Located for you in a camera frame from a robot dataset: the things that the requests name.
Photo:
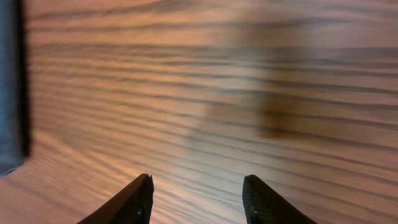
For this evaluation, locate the light blue denim jeans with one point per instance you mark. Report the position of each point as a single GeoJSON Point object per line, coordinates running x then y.
{"type": "Point", "coordinates": [15, 124]}

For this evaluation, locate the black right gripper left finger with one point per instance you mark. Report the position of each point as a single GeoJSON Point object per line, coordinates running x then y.
{"type": "Point", "coordinates": [132, 205]}

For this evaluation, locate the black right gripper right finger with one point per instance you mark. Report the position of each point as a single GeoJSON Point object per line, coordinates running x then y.
{"type": "Point", "coordinates": [263, 205]}

